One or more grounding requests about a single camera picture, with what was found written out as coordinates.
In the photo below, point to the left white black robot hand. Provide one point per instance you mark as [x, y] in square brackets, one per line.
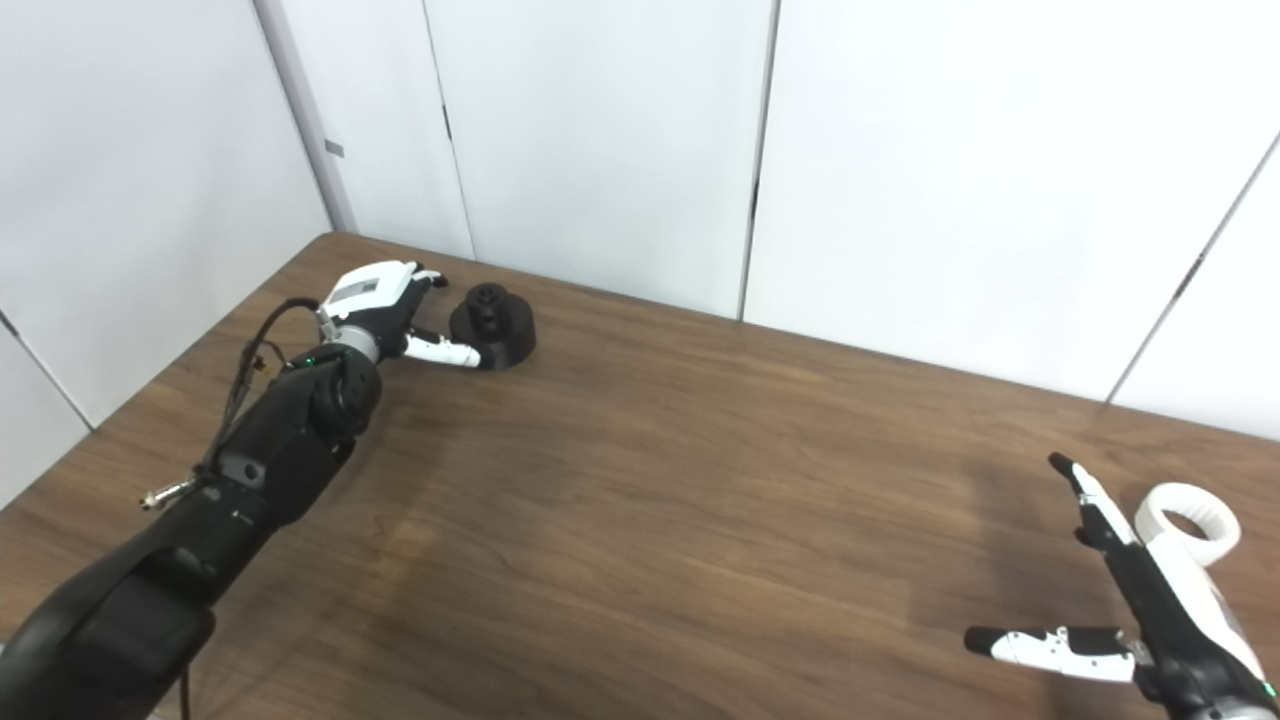
[370, 290]

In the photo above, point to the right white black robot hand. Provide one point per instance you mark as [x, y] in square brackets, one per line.
[1170, 610]

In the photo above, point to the round black stepped part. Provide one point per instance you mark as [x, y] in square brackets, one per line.
[505, 335]

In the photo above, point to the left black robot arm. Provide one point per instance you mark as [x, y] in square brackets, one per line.
[270, 450]

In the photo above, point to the grey wall corner post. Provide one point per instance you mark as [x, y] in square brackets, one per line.
[300, 100]

